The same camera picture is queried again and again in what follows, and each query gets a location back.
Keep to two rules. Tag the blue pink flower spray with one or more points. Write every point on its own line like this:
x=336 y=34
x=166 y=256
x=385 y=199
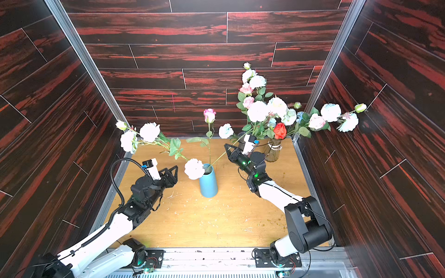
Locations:
x=316 y=120

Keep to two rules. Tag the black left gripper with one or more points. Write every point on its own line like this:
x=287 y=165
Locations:
x=172 y=180

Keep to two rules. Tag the clear ribbed glass vase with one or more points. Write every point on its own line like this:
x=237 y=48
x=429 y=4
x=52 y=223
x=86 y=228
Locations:
x=273 y=150

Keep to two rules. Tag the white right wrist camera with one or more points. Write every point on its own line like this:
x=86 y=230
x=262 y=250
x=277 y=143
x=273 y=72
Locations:
x=250 y=143

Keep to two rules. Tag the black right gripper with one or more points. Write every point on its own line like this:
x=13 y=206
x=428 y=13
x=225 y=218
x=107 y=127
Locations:
x=236 y=156

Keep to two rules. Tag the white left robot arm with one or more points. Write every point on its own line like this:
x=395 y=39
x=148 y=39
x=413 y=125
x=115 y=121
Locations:
x=85 y=259

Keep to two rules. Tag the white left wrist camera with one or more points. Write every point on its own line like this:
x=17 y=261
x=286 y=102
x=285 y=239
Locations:
x=150 y=167

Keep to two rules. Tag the blue carnation flower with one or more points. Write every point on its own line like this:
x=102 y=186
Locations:
x=225 y=132

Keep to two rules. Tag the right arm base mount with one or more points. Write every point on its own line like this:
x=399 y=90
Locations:
x=269 y=258

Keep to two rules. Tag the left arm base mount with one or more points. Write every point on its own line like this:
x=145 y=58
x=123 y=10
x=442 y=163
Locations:
x=144 y=258

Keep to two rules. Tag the red rose flower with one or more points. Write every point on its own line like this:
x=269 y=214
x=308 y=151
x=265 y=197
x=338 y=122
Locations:
x=280 y=131

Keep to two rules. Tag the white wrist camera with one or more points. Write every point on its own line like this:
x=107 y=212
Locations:
x=150 y=167
x=250 y=143

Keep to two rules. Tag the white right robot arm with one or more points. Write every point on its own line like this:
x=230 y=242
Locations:
x=307 y=228

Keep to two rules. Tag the pink rose bud stem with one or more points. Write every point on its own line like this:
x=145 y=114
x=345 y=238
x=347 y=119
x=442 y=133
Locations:
x=210 y=117

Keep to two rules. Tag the teal ceramic vase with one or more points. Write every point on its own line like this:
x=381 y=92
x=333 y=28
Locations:
x=208 y=182

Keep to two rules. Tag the white peony flower spray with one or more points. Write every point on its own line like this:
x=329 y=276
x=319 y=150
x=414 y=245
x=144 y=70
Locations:
x=150 y=134

